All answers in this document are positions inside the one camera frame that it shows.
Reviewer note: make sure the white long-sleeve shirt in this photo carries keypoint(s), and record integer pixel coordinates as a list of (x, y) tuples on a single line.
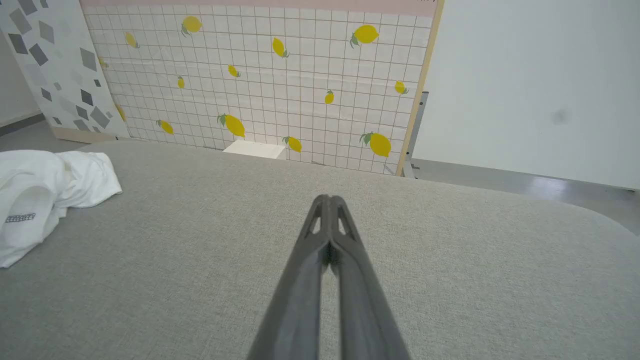
[(75, 180)]

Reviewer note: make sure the white rectangular box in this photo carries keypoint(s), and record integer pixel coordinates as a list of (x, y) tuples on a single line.
[(255, 149)]

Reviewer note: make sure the lemon print tile panel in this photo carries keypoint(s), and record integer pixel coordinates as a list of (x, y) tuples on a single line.
[(300, 75)]

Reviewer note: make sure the grey metal panel bracket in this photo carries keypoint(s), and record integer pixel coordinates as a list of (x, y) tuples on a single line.
[(416, 135)]

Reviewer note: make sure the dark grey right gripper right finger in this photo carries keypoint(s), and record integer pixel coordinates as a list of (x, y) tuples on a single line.
[(362, 305)]

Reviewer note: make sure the grey terrazzo pattern panel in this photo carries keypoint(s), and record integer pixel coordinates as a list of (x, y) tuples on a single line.
[(55, 65)]

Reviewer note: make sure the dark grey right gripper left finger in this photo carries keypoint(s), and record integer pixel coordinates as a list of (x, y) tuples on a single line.
[(300, 300)]

